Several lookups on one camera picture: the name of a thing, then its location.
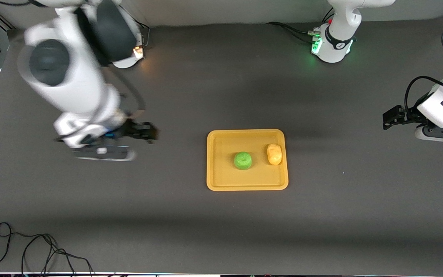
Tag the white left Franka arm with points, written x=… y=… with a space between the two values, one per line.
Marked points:
x=337 y=42

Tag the yellow potato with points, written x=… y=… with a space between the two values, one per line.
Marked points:
x=274 y=154

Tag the orange plastic tray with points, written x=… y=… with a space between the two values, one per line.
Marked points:
x=221 y=173

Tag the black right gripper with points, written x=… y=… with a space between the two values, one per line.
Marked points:
x=132 y=129

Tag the green apple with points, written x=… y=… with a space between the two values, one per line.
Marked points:
x=242 y=160

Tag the dark grey table mat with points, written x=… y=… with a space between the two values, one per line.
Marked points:
x=221 y=96

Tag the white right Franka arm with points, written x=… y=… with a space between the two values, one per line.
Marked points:
x=75 y=88

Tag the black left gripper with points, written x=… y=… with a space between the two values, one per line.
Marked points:
x=406 y=115

